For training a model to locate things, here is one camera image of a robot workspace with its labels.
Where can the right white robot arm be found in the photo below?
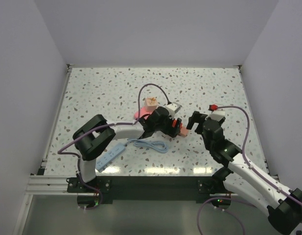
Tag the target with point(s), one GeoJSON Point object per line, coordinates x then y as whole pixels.
{"type": "Point", "coordinates": [281, 204]}

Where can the beige cube socket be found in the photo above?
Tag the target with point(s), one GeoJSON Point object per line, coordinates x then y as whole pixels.
{"type": "Point", "coordinates": [150, 104]}

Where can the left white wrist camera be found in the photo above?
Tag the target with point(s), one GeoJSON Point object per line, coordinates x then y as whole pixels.
{"type": "Point", "coordinates": [173, 109]}

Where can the light blue power strip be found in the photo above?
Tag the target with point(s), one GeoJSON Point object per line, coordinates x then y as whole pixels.
{"type": "Point", "coordinates": [104, 161]}

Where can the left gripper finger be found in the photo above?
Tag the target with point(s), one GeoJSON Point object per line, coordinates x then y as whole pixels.
{"type": "Point", "coordinates": [172, 132]}
{"type": "Point", "coordinates": [175, 123]}

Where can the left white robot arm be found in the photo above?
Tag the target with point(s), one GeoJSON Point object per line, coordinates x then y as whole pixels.
{"type": "Point", "coordinates": [93, 137]}

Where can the small pink plug adapter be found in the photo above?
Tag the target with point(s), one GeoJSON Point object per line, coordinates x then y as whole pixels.
{"type": "Point", "coordinates": [183, 131]}

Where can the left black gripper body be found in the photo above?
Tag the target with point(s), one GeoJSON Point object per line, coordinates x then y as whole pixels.
{"type": "Point", "coordinates": [167, 125]}

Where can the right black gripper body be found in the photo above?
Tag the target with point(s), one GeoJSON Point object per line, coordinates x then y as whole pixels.
{"type": "Point", "coordinates": [208, 146]}

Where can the pink triangular power socket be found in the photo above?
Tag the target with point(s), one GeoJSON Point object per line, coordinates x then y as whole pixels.
{"type": "Point", "coordinates": [143, 111]}

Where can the aluminium frame rail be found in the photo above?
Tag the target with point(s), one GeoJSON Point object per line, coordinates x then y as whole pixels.
{"type": "Point", "coordinates": [46, 185]}

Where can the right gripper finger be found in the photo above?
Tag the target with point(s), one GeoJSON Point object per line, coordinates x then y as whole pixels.
{"type": "Point", "coordinates": [196, 118]}
{"type": "Point", "coordinates": [219, 119]}

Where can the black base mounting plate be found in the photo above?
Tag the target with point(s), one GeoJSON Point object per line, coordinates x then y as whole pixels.
{"type": "Point", "coordinates": [107, 189]}

